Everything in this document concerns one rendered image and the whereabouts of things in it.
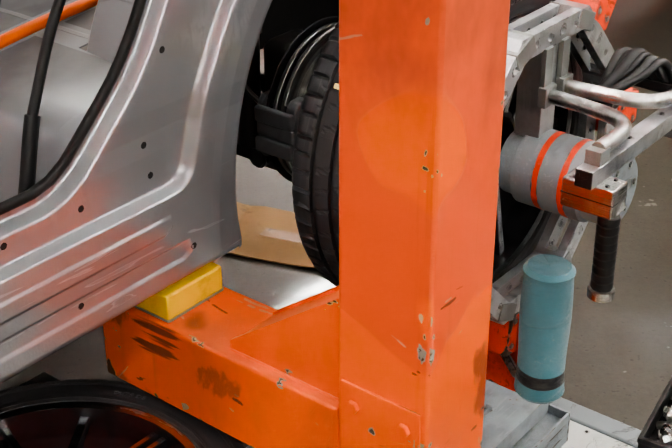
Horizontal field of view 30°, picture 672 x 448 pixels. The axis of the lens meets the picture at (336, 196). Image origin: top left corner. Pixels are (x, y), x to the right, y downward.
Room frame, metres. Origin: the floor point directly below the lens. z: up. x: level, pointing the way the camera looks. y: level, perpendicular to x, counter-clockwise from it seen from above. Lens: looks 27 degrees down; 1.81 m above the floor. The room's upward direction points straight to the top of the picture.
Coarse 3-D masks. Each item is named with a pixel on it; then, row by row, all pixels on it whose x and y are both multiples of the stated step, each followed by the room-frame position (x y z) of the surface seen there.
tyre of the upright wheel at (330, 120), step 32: (512, 0) 2.02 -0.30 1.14; (544, 0) 2.11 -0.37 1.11; (320, 64) 1.96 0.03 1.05; (576, 64) 2.23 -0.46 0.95; (320, 96) 1.93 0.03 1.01; (320, 128) 1.91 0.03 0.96; (576, 128) 2.25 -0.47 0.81; (320, 160) 1.88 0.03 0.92; (320, 192) 1.87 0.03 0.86; (320, 224) 1.88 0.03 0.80; (544, 224) 2.17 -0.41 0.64; (320, 256) 1.91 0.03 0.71
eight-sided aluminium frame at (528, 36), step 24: (528, 24) 1.99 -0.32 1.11; (552, 24) 1.97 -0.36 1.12; (576, 24) 2.04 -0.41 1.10; (528, 48) 1.90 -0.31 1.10; (576, 48) 2.13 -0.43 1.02; (600, 48) 2.11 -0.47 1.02; (600, 72) 2.16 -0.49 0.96; (504, 96) 1.86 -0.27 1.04; (600, 120) 2.17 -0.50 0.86; (552, 216) 2.13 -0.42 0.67; (552, 240) 2.11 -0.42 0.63; (576, 240) 2.10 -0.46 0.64; (504, 288) 1.97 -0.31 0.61; (504, 312) 1.89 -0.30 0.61
